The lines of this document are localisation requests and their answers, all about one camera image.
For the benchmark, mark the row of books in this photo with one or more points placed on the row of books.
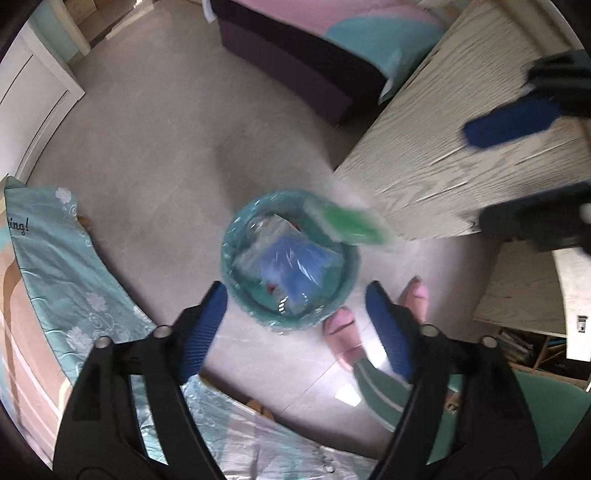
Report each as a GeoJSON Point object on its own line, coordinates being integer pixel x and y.
{"type": "Point", "coordinates": [526, 348]}

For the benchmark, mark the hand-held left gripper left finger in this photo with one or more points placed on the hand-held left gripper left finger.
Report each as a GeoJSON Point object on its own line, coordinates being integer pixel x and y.
{"type": "Point", "coordinates": [203, 332]}

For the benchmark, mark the light wooden desk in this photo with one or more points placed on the light wooden desk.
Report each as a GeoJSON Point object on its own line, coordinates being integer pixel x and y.
{"type": "Point", "coordinates": [461, 129]}

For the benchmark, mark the white desk side panel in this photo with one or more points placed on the white desk side panel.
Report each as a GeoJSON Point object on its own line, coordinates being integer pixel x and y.
{"type": "Point", "coordinates": [575, 300]}

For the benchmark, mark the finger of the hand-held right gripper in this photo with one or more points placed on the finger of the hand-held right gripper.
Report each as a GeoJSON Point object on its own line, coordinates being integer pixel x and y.
{"type": "Point", "coordinates": [508, 122]}
{"type": "Point", "coordinates": [535, 221]}

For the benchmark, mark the bed with pink blue cover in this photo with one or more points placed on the bed with pink blue cover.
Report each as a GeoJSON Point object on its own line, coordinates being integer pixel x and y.
{"type": "Point", "coordinates": [360, 23]}

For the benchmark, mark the teal lined trash bin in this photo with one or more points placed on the teal lined trash bin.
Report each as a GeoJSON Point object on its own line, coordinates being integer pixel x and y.
{"type": "Point", "coordinates": [240, 286]}

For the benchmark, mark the green chair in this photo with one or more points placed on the green chair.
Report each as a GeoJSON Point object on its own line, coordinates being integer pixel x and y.
{"type": "Point", "coordinates": [545, 415]}

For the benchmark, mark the clear plastic bag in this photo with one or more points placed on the clear plastic bag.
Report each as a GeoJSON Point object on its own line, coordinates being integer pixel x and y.
{"type": "Point", "coordinates": [258, 249]}

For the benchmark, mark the person's leg green pants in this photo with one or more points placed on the person's leg green pants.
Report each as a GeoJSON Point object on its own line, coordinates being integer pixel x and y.
{"type": "Point", "coordinates": [383, 397]}

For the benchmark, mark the pink slipper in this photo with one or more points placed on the pink slipper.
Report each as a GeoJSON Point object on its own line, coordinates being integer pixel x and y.
{"type": "Point", "coordinates": [344, 339]}
{"type": "Point", "coordinates": [418, 295]}

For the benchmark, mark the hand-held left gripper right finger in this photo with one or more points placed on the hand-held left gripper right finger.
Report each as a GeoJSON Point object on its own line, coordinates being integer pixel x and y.
{"type": "Point", "coordinates": [392, 332]}

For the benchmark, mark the white cabinet door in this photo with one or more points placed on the white cabinet door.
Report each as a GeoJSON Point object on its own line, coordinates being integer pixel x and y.
{"type": "Point", "coordinates": [32, 106]}

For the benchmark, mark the wooden desk shelf board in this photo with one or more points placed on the wooden desk shelf board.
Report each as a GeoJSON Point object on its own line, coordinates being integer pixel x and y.
{"type": "Point", "coordinates": [521, 286]}

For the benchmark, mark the blue plastic packet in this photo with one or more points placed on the blue plastic packet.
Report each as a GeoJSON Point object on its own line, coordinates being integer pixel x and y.
{"type": "Point", "coordinates": [300, 263]}

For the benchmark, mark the green snack packet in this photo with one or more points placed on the green snack packet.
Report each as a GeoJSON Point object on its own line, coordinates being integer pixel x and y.
{"type": "Point", "coordinates": [353, 224]}

